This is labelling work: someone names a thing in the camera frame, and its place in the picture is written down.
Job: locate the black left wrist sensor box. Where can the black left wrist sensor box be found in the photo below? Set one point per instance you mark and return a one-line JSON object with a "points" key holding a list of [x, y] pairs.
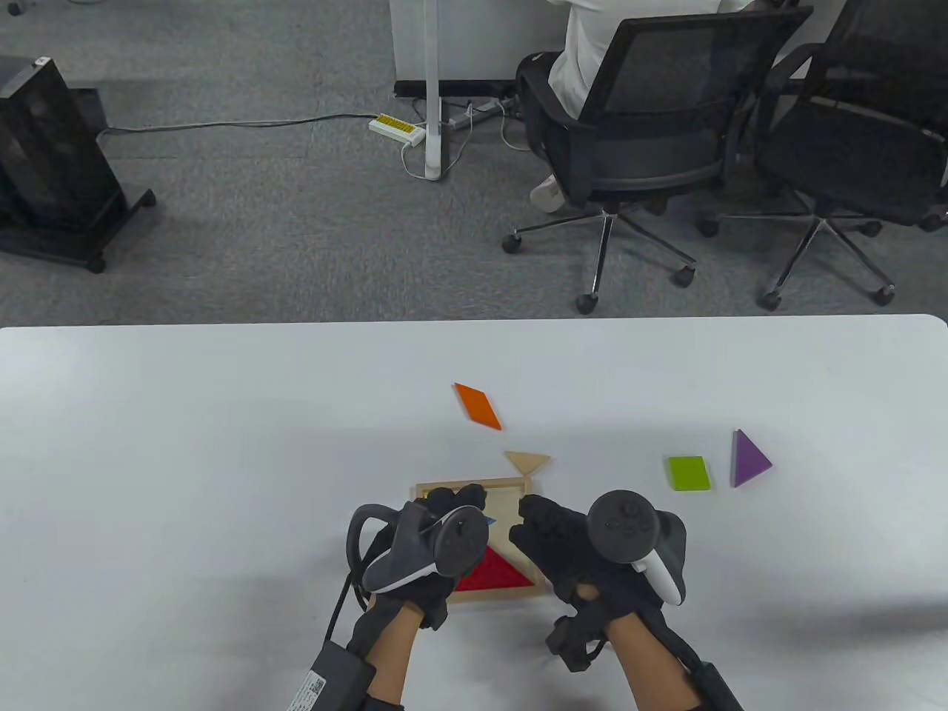
{"points": [[333, 678]]}

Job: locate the black right wrist sensor box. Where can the black right wrist sensor box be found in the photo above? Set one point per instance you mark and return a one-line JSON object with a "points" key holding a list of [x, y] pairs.
{"points": [[718, 689]]}

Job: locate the green square tangram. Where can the green square tangram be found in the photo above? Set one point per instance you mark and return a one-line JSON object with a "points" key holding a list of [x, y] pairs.
{"points": [[689, 474]]}

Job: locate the white desk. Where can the white desk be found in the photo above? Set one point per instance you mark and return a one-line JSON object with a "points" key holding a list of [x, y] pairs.
{"points": [[481, 37]]}

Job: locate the black mesh office chair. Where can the black mesh office chair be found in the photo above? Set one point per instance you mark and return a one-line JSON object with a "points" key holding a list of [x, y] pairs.
{"points": [[852, 163], [666, 155]]}

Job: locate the orange parallelogram tangram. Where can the orange parallelogram tangram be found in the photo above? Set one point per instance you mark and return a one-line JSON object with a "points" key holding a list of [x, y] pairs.
{"points": [[478, 406]]}

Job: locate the red triangle tangram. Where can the red triangle tangram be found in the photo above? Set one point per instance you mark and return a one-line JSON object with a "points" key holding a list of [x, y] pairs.
{"points": [[496, 574]]}

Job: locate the person's left hand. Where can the person's left hand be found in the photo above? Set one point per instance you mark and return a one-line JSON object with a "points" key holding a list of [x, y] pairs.
{"points": [[452, 498]]}

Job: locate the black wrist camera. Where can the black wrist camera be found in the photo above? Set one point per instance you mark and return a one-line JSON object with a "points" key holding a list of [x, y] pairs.
{"points": [[574, 641]]}

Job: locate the purple triangle tangram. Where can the purple triangle tangram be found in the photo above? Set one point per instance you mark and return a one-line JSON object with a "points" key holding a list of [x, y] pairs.
{"points": [[748, 461]]}

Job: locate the natural wood triangle tangram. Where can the natural wood triangle tangram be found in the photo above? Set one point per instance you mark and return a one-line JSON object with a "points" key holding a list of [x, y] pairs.
{"points": [[527, 461]]}

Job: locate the grey left hand controller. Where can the grey left hand controller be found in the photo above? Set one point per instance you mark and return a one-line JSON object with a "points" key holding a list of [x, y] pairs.
{"points": [[459, 541]]}

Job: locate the grey power strip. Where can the grey power strip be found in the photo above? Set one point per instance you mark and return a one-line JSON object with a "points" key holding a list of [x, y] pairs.
{"points": [[478, 112]]}

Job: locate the grey hand controller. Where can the grey hand controller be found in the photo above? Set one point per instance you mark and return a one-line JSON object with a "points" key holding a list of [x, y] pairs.
{"points": [[459, 541], [622, 526]]}

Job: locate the person's right hand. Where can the person's right hand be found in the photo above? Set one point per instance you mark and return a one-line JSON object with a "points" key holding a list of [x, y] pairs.
{"points": [[555, 533]]}

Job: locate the black computer tower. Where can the black computer tower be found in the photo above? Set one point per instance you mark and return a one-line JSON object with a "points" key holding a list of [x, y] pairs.
{"points": [[44, 148]]}

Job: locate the grey right hand controller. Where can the grey right hand controller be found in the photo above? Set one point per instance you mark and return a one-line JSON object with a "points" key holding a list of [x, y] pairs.
{"points": [[622, 526]]}

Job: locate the person's right forearm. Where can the person's right forearm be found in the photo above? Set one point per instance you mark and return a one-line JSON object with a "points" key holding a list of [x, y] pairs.
{"points": [[652, 666]]}

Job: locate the black wrist sensor box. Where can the black wrist sensor box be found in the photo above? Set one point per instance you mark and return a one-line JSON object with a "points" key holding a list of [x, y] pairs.
{"points": [[718, 689], [333, 678]]}

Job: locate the wooden square tray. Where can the wooden square tray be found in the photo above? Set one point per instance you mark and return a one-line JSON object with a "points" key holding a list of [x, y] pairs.
{"points": [[511, 503]]}

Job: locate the black wheeled cart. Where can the black wheeled cart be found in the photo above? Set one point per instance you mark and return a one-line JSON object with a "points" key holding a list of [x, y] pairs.
{"points": [[74, 248]]}

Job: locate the white and yellow power strip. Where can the white and yellow power strip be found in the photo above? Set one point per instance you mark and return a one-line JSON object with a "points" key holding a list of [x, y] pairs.
{"points": [[396, 127]]}

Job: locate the black desk crossbar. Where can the black desk crossbar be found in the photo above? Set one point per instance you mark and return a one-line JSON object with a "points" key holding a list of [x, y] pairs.
{"points": [[474, 87]]}

